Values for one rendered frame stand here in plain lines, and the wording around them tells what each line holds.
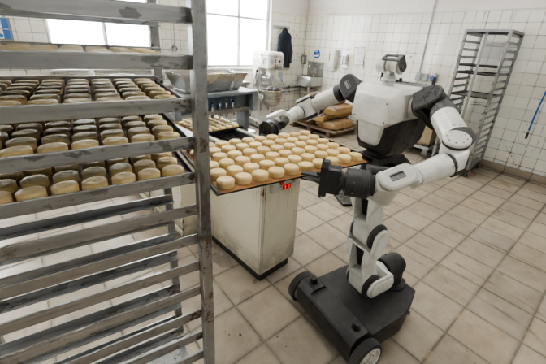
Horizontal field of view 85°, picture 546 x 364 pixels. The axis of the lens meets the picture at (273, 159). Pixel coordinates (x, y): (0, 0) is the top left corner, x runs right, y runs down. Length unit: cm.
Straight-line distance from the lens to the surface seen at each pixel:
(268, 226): 195
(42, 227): 125
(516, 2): 528
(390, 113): 130
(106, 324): 95
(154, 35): 110
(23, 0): 66
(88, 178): 79
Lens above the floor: 155
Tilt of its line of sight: 21 degrees down
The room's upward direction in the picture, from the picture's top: 3 degrees clockwise
